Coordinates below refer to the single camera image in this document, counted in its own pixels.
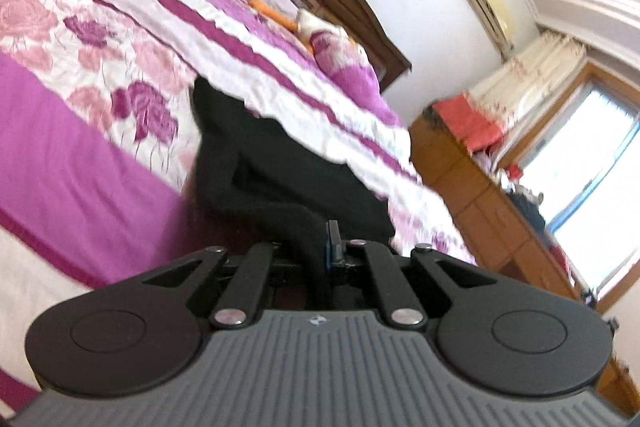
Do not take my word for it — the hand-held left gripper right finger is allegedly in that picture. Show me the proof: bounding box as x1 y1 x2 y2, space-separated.
325 220 501 329

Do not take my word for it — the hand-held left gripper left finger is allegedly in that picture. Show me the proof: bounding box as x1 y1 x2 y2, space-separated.
140 241 306 329

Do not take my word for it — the black button cardigan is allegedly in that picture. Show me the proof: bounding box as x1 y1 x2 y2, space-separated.
187 77 396 308

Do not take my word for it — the wooden cabinet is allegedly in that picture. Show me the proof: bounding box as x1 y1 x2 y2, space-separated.
410 107 640 418

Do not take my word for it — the purple floral cushion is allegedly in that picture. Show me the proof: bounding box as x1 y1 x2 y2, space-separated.
309 29 383 94

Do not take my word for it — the dark cloth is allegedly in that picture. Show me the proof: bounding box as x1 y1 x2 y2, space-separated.
510 192 547 234

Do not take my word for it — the purple floral bedspread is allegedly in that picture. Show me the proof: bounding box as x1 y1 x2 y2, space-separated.
0 0 478 413

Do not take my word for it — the white and orange plush toy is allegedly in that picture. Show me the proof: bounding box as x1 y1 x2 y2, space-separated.
247 0 368 58

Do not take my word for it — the coral and white curtain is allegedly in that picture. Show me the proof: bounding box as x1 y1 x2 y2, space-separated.
432 29 588 160

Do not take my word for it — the window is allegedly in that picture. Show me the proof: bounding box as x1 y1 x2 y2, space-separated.
520 62 640 313

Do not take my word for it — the wall air conditioner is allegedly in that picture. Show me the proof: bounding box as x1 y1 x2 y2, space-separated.
455 0 516 52

